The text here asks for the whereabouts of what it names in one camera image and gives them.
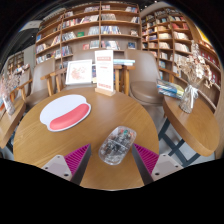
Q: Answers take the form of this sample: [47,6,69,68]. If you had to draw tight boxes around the colourful book stack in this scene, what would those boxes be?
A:
[156,79,185,100]

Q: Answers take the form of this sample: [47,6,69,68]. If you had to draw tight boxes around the white framed pink picture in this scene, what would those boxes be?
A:
[64,59,94,86]

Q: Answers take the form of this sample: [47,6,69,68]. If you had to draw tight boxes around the small glass vase dried flowers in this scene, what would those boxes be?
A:
[0,68,23,117]

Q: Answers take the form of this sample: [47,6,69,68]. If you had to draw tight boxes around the white red sign wooden base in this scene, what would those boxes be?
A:
[94,49,117,98]

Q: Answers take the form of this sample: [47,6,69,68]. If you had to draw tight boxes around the small distant wooden bookshelf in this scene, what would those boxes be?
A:
[6,50,25,73]

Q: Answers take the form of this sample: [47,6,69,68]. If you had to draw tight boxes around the brown padded wooden armchair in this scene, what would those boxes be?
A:
[124,49,166,108]
[14,58,56,108]
[54,49,128,94]

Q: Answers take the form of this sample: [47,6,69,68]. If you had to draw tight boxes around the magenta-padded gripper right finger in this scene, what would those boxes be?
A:
[131,143,184,186]

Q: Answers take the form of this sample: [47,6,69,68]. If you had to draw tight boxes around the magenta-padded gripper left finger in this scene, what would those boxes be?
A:
[40,143,92,186]

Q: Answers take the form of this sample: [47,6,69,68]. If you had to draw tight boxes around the curved wooden bookshelf unit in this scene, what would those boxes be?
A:
[139,5,224,113]

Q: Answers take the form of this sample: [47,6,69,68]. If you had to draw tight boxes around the transparent computer mouse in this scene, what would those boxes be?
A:
[98,125,138,167]

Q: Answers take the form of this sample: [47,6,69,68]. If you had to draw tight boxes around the oval wooden side table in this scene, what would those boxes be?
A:
[0,98,27,150]
[162,94,221,168]

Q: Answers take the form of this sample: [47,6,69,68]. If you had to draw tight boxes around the tall glass vase dried flowers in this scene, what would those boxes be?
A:
[175,41,214,115]

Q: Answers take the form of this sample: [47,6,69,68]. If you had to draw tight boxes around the wide wooden bookshelf unit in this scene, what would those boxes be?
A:
[34,2,143,66]

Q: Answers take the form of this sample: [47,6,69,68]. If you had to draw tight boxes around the pale blue book stack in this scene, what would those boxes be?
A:
[113,58,136,67]

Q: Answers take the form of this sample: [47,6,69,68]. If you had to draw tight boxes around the white mouse pad red rest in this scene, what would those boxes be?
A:
[39,94,92,133]

